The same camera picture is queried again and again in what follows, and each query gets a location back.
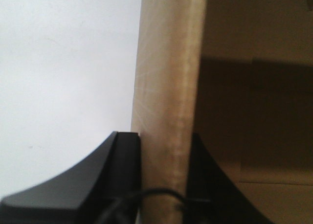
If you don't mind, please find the brown EcoFlow cardboard box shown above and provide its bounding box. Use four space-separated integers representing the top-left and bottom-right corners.
131 0 313 224

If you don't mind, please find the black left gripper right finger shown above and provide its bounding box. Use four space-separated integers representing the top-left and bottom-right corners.
185 134 271 224

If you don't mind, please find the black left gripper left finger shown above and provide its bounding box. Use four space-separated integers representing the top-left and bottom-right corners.
0 132 141 224

